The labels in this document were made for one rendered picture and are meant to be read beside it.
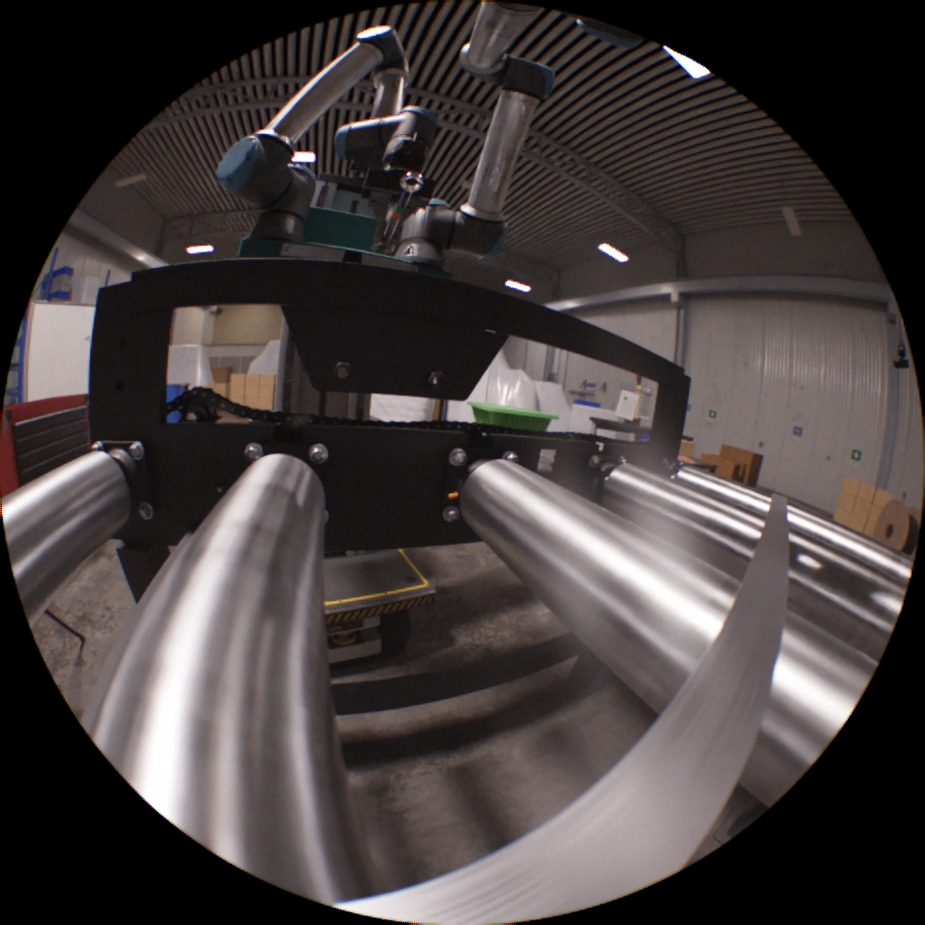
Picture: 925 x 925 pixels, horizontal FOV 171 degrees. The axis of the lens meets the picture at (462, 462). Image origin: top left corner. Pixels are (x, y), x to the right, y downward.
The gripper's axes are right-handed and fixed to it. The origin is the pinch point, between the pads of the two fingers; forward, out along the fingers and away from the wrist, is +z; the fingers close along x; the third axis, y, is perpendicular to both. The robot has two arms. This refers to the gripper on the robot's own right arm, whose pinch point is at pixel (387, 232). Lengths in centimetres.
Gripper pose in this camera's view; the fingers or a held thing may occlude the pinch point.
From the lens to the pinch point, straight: 62.1
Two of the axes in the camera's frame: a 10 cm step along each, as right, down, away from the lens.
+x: -9.2, -0.2, -4.0
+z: -1.2, 9.7, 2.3
